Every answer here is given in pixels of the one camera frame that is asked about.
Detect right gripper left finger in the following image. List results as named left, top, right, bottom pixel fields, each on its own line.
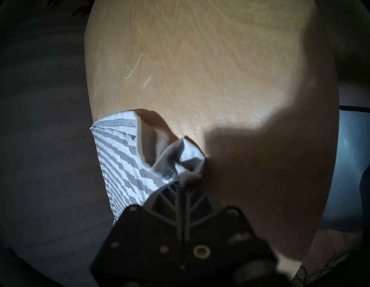
left=91, top=185, right=183, bottom=275

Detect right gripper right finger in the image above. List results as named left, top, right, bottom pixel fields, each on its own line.
left=183, top=181, right=258, bottom=272

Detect grey white striped t-shirt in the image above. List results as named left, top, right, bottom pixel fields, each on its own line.
left=90, top=109, right=207, bottom=226

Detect brown pleated curtain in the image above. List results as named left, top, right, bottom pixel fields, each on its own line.
left=0, top=17, right=116, bottom=287

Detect black floor cables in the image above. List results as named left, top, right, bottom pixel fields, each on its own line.
left=295, top=246, right=362, bottom=285

